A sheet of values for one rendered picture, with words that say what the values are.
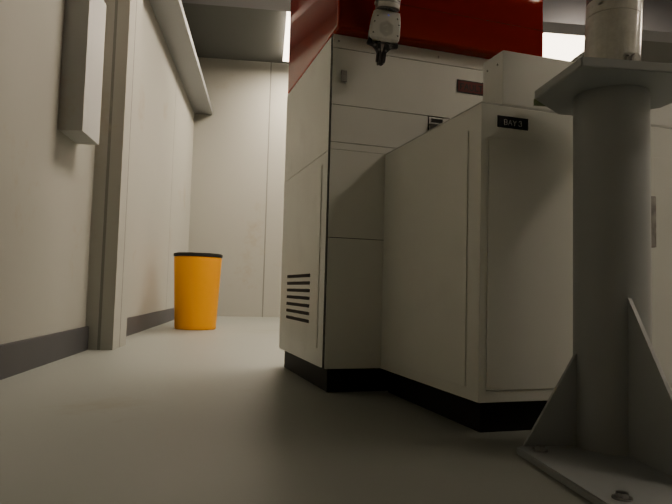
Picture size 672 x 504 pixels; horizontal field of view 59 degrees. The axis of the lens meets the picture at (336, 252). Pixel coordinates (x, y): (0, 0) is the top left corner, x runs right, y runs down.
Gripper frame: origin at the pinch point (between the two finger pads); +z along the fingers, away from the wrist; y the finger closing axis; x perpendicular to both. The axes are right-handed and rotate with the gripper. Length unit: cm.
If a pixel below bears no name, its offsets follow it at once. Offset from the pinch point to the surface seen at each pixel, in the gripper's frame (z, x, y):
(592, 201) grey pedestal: 39, -82, 32
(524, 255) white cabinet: 54, -64, 29
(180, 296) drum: 148, 274, -74
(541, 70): 7, -53, 31
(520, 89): 13, -55, 25
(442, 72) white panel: -1.5, 12.5, 26.3
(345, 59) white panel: 0.5, 7.8, -10.5
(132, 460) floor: 100, -86, -59
